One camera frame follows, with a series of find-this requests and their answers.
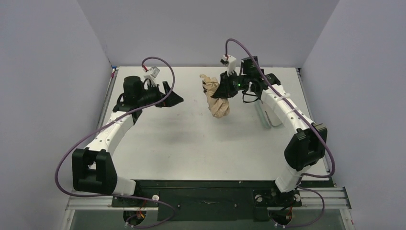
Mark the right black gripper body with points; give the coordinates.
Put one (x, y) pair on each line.
(229, 85)

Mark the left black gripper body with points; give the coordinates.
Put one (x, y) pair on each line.
(163, 94)

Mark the beige umbrella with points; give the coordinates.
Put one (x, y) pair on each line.
(218, 107)

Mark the mint green umbrella case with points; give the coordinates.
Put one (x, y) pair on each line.
(268, 117)

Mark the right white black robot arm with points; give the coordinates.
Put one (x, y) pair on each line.
(308, 143)

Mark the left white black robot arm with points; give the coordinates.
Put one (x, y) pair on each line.
(93, 170)

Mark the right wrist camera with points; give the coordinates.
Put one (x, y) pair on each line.
(230, 62)

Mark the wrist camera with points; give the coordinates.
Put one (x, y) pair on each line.
(150, 76)
(230, 62)

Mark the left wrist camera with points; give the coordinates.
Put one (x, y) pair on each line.
(150, 76)

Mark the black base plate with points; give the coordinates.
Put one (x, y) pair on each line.
(194, 213)

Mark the aluminium frame rail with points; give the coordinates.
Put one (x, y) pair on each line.
(315, 198)

